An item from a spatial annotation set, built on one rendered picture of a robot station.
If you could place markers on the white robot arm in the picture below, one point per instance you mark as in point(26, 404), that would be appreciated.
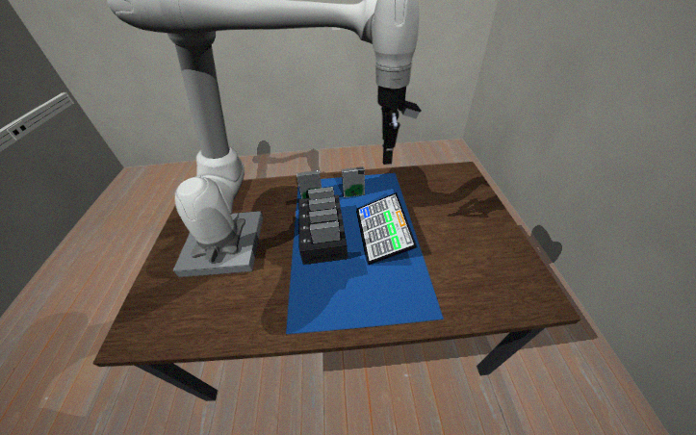
point(205, 202)

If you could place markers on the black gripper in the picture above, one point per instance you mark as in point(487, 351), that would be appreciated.
point(392, 99)

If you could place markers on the dark grey drive dock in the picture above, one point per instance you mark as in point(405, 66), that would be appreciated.
point(312, 253)

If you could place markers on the status display screen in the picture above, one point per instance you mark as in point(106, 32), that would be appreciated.
point(385, 229)

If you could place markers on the blue flat mat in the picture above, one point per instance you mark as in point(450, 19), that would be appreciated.
point(350, 293)

